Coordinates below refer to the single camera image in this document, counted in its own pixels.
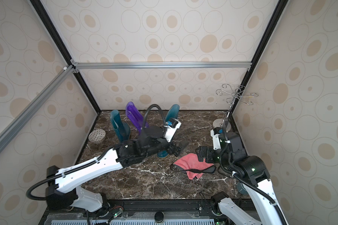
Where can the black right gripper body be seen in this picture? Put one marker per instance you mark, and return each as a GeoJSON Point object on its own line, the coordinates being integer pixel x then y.
{"type": "Point", "coordinates": [208, 153]}

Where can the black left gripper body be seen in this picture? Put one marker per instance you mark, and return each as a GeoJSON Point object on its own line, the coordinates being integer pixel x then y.
{"type": "Point", "coordinates": [159, 142]}

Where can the teal rubber boot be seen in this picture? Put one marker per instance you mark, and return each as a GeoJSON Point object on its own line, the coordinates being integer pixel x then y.
{"type": "Point", "coordinates": [121, 129]}
{"type": "Point", "coordinates": [172, 113]}

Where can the purple rubber boot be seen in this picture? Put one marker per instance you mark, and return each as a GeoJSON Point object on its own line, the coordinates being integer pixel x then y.
{"type": "Point", "coordinates": [134, 116]}

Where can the pink microfiber cloth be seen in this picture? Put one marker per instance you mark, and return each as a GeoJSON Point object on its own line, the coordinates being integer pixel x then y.
{"type": "Point", "coordinates": [193, 168]}

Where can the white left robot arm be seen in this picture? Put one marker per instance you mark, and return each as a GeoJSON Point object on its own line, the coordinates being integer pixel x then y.
{"type": "Point", "coordinates": [62, 187]}

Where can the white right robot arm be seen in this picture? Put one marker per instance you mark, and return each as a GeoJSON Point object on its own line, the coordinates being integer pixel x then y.
{"type": "Point", "coordinates": [254, 177]}

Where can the chrome mug tree stand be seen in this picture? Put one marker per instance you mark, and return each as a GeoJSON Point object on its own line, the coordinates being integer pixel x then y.
{"type": "Point", "coordinates": [232, 95]}

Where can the patterned black white bowl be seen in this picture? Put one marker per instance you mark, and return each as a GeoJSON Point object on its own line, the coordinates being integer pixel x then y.
{"type": "Point", "coordinates": [97, 136]}

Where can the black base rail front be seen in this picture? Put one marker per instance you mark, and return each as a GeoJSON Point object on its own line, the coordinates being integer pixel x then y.
{"type": "Point", "coordinates": [188, 207]}

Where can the horizontal aluminium rail back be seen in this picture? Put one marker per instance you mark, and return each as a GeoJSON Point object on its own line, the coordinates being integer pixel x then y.
{"type": "Point", "coordinates": [162, 65]}

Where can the black corner frame post right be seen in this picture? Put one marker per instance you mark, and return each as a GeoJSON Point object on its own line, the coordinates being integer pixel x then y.
{"type": "Point", "coordinates": [274, 19]}

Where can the black corner frame post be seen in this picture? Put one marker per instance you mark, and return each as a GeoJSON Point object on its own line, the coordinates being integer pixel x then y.
{"type": "Point", "coordinates": [274, 19]}
{"type": "Point", "coordinates": [59, 42]}

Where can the diagonal aluminium rail left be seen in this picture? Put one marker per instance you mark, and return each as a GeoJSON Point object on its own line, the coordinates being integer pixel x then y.
{"type": "Point", "coordinates": [7, 135]}

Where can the black corner frame post left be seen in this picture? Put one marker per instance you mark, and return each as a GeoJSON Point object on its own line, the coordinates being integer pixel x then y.
{"type": "Point", "coordinates": [59, 42]}

